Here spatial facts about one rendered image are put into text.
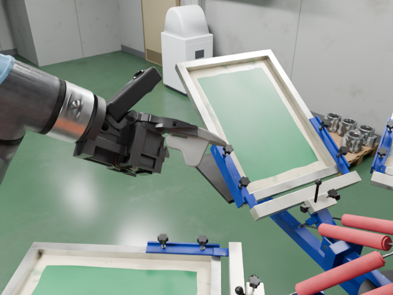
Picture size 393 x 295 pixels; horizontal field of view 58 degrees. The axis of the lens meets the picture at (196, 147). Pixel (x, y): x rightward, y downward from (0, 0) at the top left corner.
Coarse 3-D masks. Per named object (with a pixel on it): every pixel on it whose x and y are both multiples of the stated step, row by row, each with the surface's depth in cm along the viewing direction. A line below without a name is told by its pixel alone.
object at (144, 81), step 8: (136, 72) 55; (144, 72) 55; (152, 72) 54; (136, 80) 53; (144, 80) 53; (152, 80) 54; (160, 80) 55; (128, 88) 51; (136, 88) 52; (144, 88) 53; (152, 88) 55; (112, 96) 54; (120, 96) 50; (128, 96) 51; (136, 96) 52; (112, 104) 49; (120, 104) 50; (128, 104) 51; (112, 112) 49; (120, 112) 50
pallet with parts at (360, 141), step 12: (336, 120) 413; (348, 120) 411; (336, 132) 420; (348, 132) 382; (360, 132) 389; (372, 132) 385; (336, 144) 396; (348, 144) 378; (360, 144) 375; (372, 144) 387; (348, 156) 374; (360, 156) 378
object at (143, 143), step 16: (96, 96) 48; (96, 112) 46; (128, 112) 52; (144, 112) 51; (96, 128) 46; (112, 128) 49; (128, 128) 51; (144, 128) 50; (80, 144) 48; (96, 144) 47; (112, 144) 49; (128, 144) 50; (144, 144) 51; (160, 144) 53; (96, 160) 50; (112, 160) 50; (128, 160) 49; (144, 160) 50; (160, 160) 51
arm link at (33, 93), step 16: (0, 64) 39; (16, 64) 41; (0, 80) 39; (16, 80) 40; (32, 80) 41; (48, 80) 43; (0, 96) 39; (16, 96) 40; (32, 96) 41; (48, 96) 42; (0, 112) 40; (16, 112) 41; (32, 112) 41; (48, 112) 42; (0, 128) 41; (16, 128) 42; (32, 128) 43; (48, 128) 43
